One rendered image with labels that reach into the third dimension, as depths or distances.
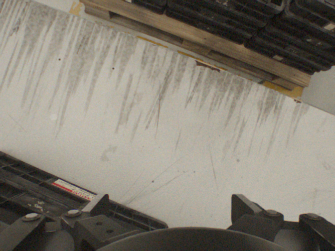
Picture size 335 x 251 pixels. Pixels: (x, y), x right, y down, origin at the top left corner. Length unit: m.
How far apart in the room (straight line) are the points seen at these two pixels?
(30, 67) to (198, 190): 0.43
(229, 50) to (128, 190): 0.88
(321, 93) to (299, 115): 0.99
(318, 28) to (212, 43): 0.44
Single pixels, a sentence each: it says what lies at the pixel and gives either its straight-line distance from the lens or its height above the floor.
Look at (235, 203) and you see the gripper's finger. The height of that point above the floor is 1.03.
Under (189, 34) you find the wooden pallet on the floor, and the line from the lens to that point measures 1.16.
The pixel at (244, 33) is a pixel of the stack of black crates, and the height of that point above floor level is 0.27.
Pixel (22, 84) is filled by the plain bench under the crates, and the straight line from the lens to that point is 0.55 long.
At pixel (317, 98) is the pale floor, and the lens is 1.57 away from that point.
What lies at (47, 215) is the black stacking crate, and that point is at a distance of 0.35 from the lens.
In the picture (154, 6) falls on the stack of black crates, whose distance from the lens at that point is 1.12.
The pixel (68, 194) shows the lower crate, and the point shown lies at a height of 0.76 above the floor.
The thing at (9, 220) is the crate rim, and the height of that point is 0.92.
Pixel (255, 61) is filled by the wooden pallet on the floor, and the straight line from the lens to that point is 1.23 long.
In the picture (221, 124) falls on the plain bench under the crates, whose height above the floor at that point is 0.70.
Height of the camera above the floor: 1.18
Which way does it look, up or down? 83 degrees down
